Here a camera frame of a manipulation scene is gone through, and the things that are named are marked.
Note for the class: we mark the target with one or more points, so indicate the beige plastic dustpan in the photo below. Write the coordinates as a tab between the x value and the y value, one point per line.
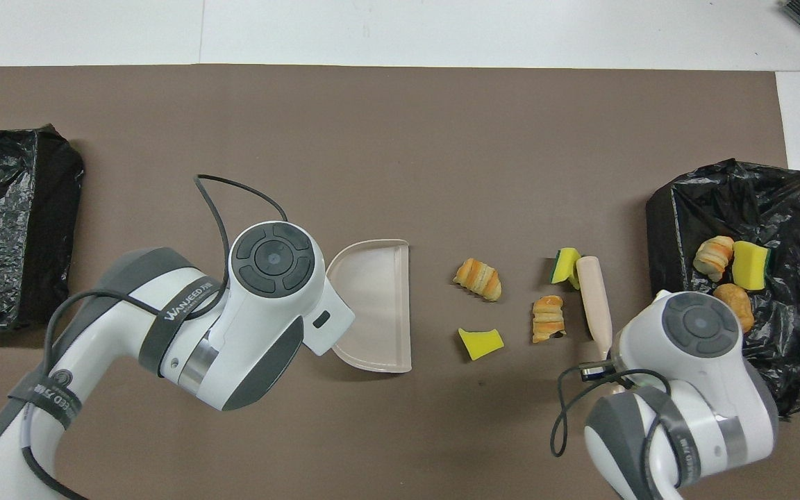
379	305

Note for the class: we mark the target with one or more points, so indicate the orange striped toy croissant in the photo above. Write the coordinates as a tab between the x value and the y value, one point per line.
548	318
478	279

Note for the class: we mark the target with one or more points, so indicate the small yellow sponge piece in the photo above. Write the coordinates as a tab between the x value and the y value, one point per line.
481	343

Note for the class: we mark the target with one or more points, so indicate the notched yellow sponge piece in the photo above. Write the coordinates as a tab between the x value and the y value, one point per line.
567	265

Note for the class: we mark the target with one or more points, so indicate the beige hand brush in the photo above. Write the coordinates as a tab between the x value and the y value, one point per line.
594	298

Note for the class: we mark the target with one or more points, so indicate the pale toy croissant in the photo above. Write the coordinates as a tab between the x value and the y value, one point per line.
714	257

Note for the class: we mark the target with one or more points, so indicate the brown toy bread roll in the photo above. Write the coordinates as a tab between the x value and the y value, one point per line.
744	304

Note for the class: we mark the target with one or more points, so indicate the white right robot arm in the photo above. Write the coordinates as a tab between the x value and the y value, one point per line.
705	410

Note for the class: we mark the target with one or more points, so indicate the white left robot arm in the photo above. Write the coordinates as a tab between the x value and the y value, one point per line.
247	333

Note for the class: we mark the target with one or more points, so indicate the brown table mat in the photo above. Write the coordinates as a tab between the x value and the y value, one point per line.
442	139

